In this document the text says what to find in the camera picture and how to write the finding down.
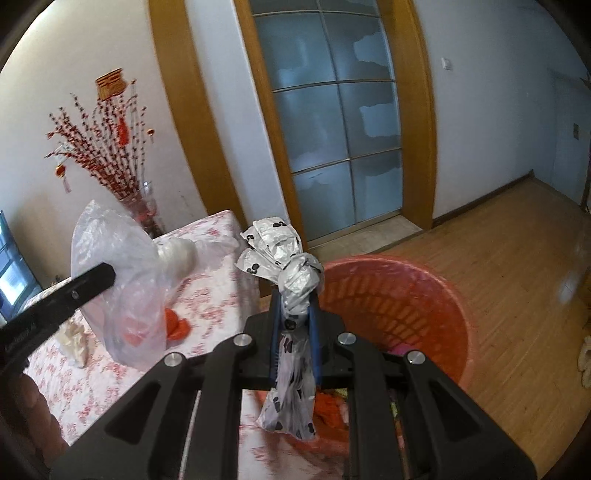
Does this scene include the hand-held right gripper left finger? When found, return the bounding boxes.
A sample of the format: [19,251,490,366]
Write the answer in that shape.
[48,290,280,480]

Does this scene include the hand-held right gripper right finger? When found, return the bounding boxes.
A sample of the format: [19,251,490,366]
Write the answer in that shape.
[308,295,536,480]

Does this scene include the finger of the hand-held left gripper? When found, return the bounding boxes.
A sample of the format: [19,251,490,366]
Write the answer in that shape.
[41,262,116,320]

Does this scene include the clear plastic bag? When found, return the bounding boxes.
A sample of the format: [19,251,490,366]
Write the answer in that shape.
[70,199,241,370]

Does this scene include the orange plastic trash basket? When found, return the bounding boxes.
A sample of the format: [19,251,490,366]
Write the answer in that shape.
[240,255,469,480]

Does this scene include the white spotted plastic bag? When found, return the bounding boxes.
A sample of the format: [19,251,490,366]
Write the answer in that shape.
[235,216,325,439]

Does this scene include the person's left hand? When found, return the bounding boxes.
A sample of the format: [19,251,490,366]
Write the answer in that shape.
[18,369,70,480]

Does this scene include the crumpled white plastic bag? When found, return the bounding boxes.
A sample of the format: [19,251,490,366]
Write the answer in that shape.
[58,323,88,367]

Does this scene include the window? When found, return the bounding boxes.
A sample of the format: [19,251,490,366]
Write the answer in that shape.
[0,210,40,319]

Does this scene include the small orange plastic bag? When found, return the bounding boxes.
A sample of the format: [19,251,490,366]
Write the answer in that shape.
[165,307,192,340]

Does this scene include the glass vase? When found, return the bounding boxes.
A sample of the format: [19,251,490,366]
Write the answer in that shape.
[119,181,167,238]

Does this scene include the floral tablecloth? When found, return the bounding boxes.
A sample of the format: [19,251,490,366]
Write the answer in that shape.
[18,210,262,462]

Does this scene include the red berry branches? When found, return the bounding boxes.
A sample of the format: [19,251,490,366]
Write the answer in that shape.
[46,78,155,199]

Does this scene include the frosted glass sliding door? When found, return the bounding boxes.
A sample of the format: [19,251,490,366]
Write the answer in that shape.
[252,0,403,241]

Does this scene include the grey door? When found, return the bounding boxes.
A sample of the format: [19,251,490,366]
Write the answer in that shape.
[549,69,591,204]

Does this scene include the red tasselled wall ornament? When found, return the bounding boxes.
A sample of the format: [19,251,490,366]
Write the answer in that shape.
[95,69,132,147]

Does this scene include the wooden wall trim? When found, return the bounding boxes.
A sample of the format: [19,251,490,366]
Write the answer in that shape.
[148,0,243,232]

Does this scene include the wooden door frame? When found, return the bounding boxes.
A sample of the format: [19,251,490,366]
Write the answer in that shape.
[233,0,437,243]

